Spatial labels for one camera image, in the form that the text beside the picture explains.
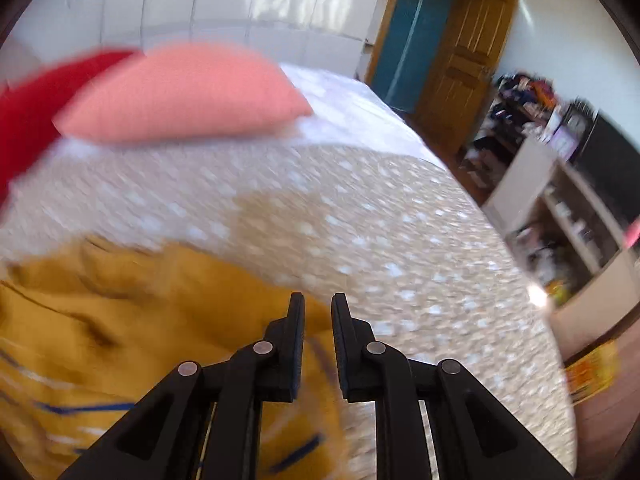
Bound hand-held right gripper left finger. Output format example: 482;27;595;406
57;292;306;480

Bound red embroidered pillow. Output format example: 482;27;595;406
0;49;142;211

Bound black television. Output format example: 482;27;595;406
572;110;640;255

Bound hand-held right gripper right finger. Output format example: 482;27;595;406
331;292;574;480

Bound white glossy wardrobe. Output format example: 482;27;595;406
10;0;401;82

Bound pile of clothes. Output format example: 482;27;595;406
491;73;562;127

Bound pink pillow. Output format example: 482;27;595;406
52;42;315;144

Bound small purple desk clock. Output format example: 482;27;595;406
550;125;577;159

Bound teal curtain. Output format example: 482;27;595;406
372;0;459;114

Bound yellow orange bag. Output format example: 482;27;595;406
565;339;622;407

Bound beige dotted quilted blanket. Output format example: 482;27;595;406
0;132;579;480

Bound white shelf cabinet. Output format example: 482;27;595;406
481;137;640;362

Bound white bed sheet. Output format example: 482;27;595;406
277;62;442;162

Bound dark wooden mantel clock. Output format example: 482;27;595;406
562;100;599;147

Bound wooden door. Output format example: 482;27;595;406
415;0;519;157

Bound yellow striped knit sweater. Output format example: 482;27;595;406
0;237;352;480

